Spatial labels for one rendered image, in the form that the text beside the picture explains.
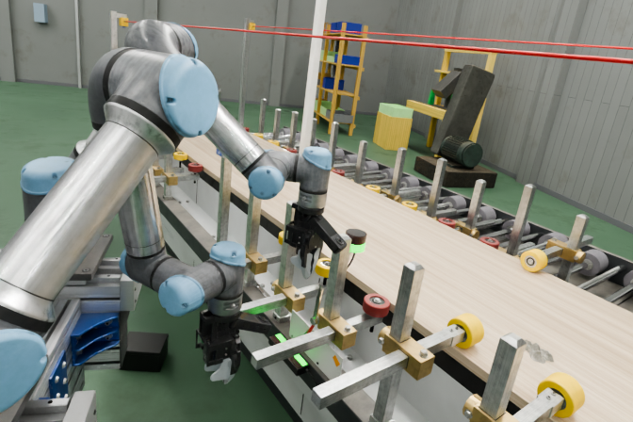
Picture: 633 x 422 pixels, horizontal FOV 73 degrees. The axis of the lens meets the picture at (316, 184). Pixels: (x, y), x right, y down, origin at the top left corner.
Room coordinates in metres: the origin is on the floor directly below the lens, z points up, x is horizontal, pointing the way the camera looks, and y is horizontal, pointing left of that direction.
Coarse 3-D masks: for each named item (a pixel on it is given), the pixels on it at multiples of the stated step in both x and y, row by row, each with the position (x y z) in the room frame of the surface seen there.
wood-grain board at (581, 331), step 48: (192, 144) 2.79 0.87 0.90; (240, 192) 1.95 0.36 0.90; (288, 192) 2.05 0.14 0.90; (336, 192) 2.15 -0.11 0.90; (384, 240) 1.60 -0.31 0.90; (432, 240) 1.66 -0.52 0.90; (384, 288) 1.21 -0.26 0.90; (432, 288) 1.25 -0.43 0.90; (480, 288) 1.30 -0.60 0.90; (528, 288) 1.34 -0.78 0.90; (576, 288) 1.39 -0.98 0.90; (528, 336) 1.05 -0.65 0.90; (576, 336) 1.08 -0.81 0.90; (624, 336) 1.11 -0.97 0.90; (528, 384) 0.85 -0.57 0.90; (624, 384) 0.89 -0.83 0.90
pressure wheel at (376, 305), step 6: (372, 294) 1.16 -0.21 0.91; (378, 294) 1.16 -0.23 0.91; (366, 300) 1.12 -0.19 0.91; (372, 300) 1.13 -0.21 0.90; (378, 300) 1.12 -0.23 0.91; (384, 300) 1.13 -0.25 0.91; (366, 306) 1.10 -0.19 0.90; (372, 306) 1.09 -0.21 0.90; (378, 306) 1.09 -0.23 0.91; (384, 306) 1.10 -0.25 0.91; (366, 312) 1.10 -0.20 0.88; (372, 312) 1.09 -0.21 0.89; (378, 312) 1.09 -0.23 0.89; (384, 312) 1.10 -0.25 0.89; (372, 330) 1.12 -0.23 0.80
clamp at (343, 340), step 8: (320, 312) 1.09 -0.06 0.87; (320, 320) 1.07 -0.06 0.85; (328, 320) 1.05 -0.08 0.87; (336, 320) 1.05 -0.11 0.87; (344, 320) 1.06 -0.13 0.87; (320, 328) 1.07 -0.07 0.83; (336, 328) 1.02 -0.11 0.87; (352, 328) 1.03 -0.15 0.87; (336, 336) 1.01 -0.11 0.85; (344, 336) 0.99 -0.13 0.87; (352, 336) 1.01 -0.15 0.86; (336, 344) 1.00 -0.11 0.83; (344, 344) 0.99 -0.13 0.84; (352, 344) 1.01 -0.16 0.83
